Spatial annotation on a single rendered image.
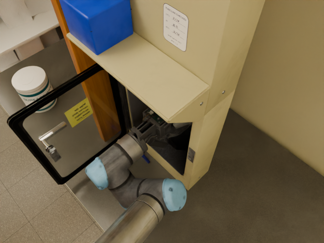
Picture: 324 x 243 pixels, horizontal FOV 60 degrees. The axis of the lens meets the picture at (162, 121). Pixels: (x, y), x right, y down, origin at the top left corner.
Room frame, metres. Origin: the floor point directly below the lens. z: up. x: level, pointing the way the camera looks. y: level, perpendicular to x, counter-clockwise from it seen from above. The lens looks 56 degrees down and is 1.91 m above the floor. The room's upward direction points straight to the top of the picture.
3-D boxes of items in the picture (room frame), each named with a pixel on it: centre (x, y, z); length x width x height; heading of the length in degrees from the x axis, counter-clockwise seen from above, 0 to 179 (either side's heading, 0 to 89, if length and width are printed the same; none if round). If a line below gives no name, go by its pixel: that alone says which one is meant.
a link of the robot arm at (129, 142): (0.37, 0.09, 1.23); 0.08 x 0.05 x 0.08; 44
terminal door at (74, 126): (0.46, 0.24, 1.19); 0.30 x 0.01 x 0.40; 134
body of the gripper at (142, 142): (0.42, 0.03, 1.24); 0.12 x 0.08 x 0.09; 134
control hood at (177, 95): (0.42, 0.06, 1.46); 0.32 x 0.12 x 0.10; 44
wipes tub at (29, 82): (0.76, 0.53, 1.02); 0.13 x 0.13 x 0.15
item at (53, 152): (0.37, 0.31, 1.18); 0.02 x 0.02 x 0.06; 44
